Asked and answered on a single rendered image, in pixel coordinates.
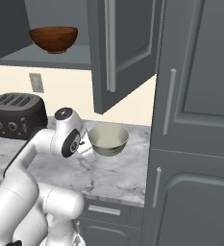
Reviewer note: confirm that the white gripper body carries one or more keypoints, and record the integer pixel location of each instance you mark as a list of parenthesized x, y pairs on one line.
[(88, 153)]

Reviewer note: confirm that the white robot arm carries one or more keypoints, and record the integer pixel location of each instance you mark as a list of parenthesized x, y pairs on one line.
[(14, 198)]

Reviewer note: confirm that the grey base cabinet door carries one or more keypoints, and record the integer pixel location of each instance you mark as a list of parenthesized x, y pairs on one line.
[(110, 235)]

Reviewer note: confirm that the grey tall cabinet door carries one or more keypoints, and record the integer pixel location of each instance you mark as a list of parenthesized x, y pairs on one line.
[(206, 64), (193, 205)]

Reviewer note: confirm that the pale green bowl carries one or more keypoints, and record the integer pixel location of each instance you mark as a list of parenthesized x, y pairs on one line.
[(109, 137)]

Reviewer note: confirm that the grey drawer front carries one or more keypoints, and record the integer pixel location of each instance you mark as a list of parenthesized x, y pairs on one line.
[(129, 214)]

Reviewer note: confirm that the dark brown toaster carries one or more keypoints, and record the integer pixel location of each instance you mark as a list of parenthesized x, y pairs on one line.
[(15, 117)]

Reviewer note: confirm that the brown wooden bowl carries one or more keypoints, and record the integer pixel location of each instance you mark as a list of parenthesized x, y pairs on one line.
[(54, 38)]

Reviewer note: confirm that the grey wall outlet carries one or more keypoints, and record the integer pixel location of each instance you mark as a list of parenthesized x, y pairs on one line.
[(36, 82)]

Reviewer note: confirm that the grey wall cabinet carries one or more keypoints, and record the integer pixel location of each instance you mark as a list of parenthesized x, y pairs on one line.
[(46, 59)]

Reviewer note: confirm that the grey wall cabinet door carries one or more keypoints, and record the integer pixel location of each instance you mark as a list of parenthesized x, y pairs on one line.
[(132, 38)]

